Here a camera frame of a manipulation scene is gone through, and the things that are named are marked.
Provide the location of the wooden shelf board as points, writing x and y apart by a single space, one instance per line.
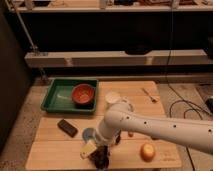
116 58

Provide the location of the red bowl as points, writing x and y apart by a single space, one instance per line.
83 94

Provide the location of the white plastic cup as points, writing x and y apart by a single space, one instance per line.
112 98

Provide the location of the yellow apple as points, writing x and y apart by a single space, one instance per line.
147 152

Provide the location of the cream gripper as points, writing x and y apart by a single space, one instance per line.
88 149

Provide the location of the blue clear plastic cup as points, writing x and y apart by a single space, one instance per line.
88 134

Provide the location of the black rectangular block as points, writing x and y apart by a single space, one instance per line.
67 128

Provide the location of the dark grape bunch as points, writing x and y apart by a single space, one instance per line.
100 157

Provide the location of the green plastic tray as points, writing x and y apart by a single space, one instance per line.
58 97

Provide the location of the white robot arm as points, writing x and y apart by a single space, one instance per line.
189 133

